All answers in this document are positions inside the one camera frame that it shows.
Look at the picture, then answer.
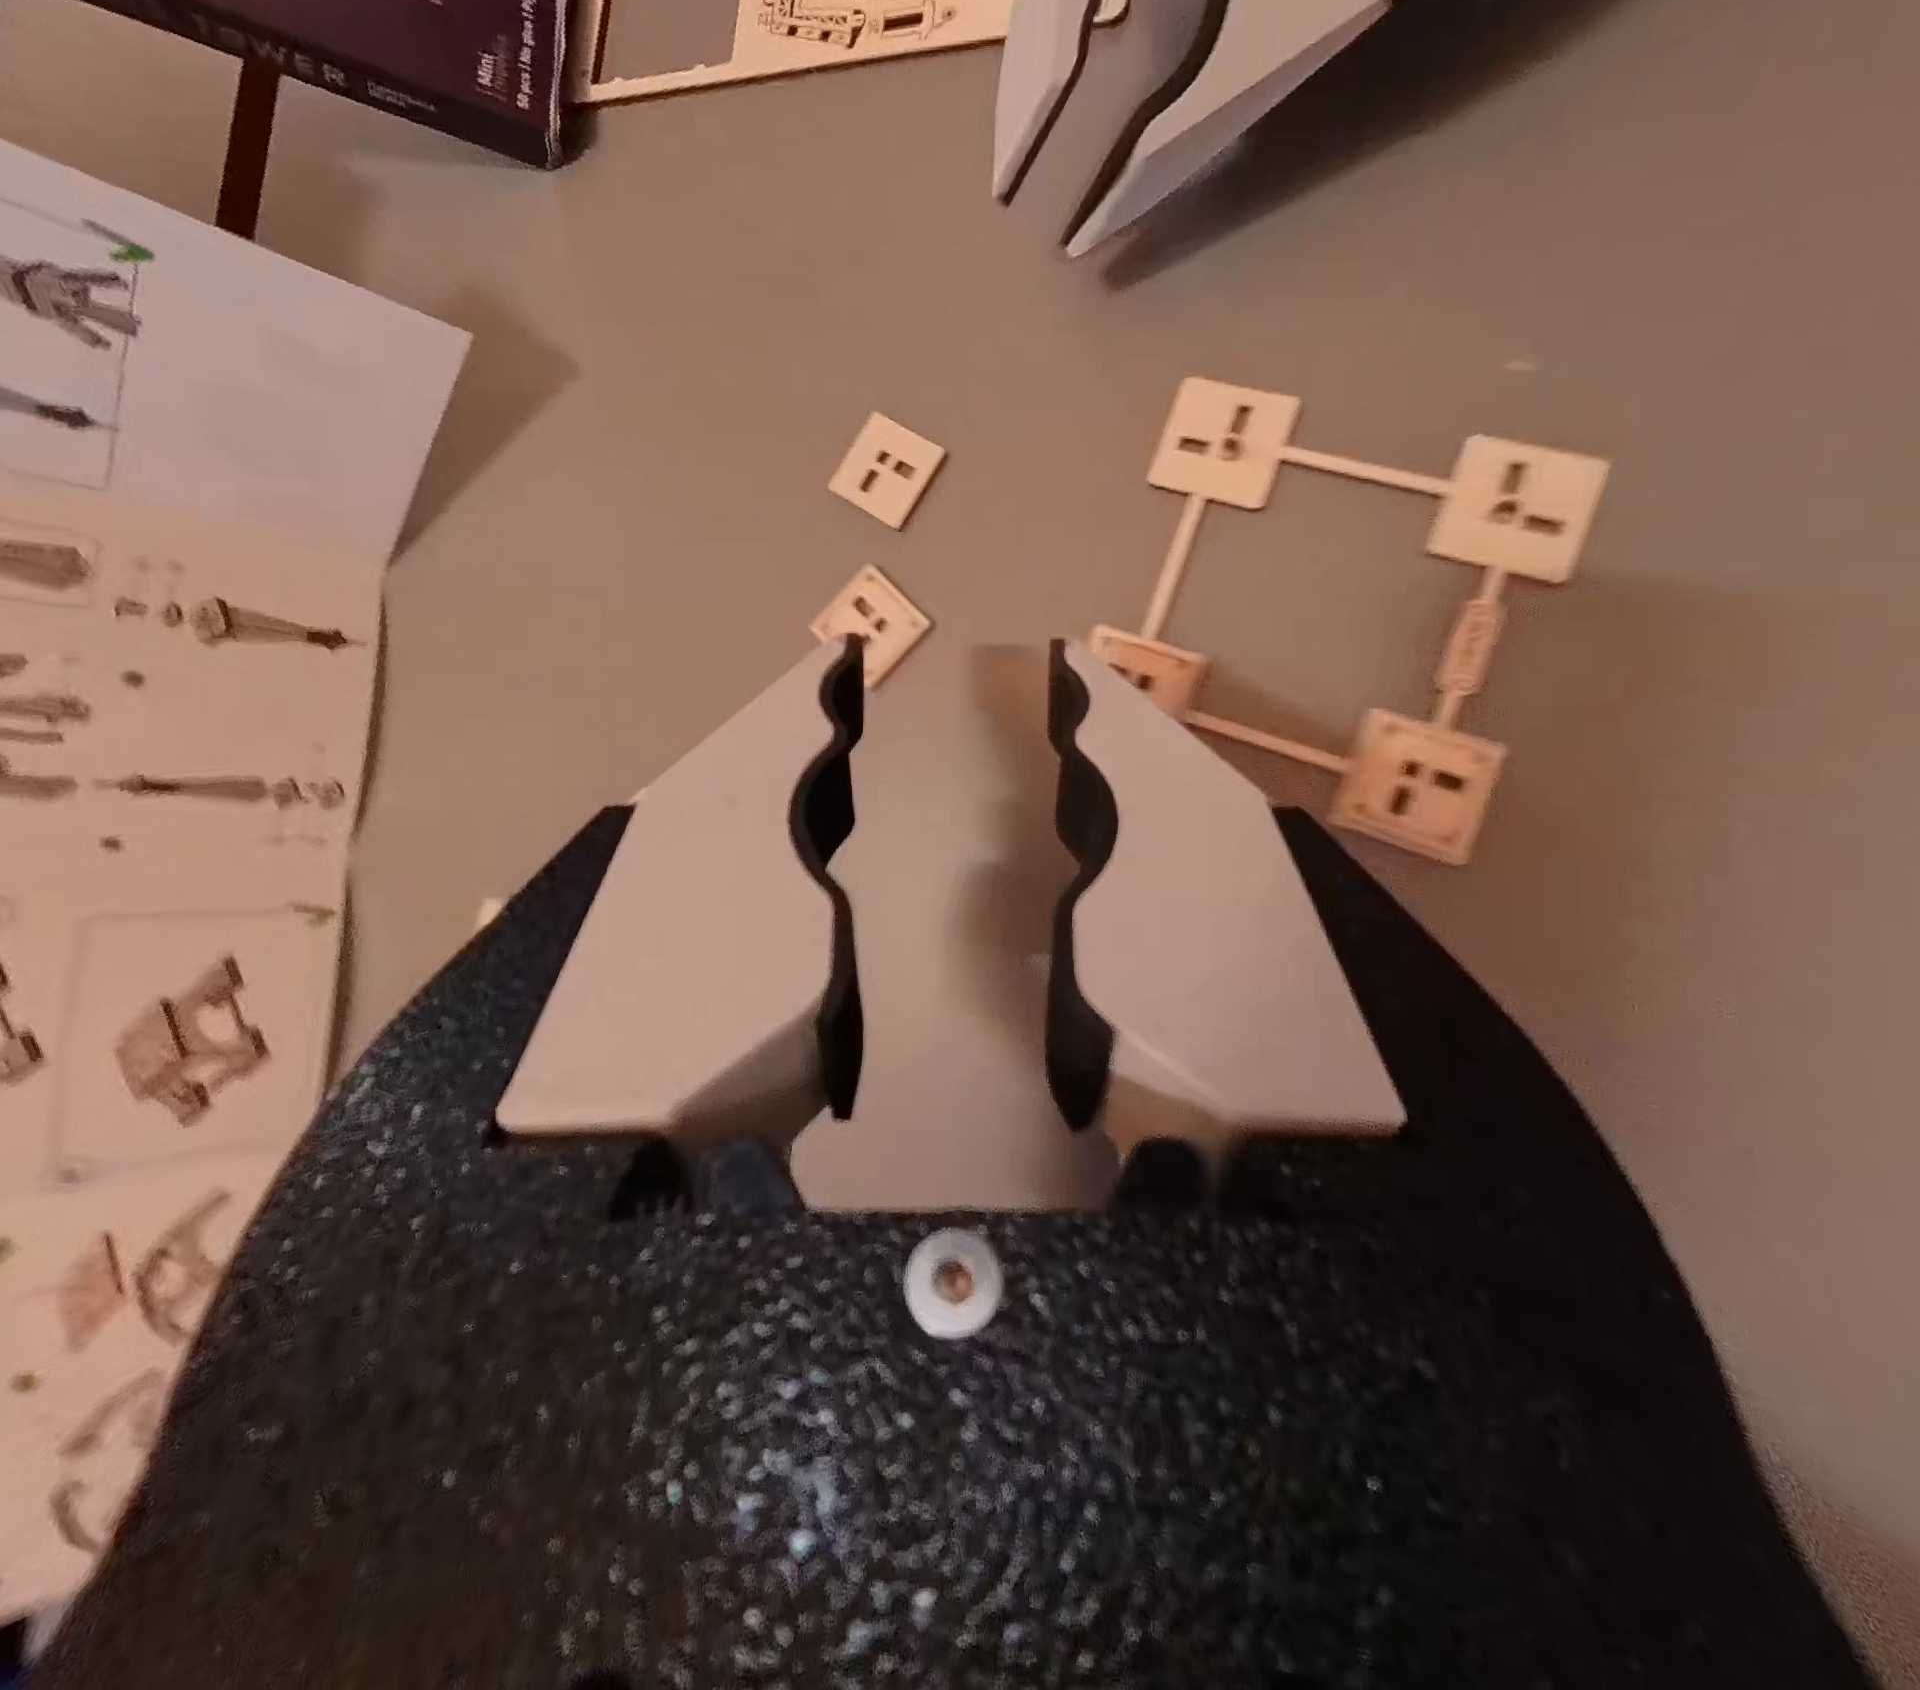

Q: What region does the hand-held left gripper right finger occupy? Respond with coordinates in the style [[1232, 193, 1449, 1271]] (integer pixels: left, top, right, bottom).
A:
[[1045, 636, 1409, 1143]]

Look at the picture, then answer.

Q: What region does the wooden four-square frame piece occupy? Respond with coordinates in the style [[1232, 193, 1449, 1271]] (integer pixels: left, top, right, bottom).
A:
[[1085, 375, 1614, 868]]

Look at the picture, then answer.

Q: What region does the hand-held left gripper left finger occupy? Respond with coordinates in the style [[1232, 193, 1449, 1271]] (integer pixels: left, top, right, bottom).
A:
[[493, 636, 870, 1143]]

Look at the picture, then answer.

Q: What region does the dark brown bar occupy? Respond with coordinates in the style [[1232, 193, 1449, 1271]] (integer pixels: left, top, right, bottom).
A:
[[214, 54, 284, 238]]

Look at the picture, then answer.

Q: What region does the paper instruction sheet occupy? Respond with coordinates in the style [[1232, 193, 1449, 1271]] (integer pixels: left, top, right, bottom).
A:
[[0, 135, 474, 1593]]

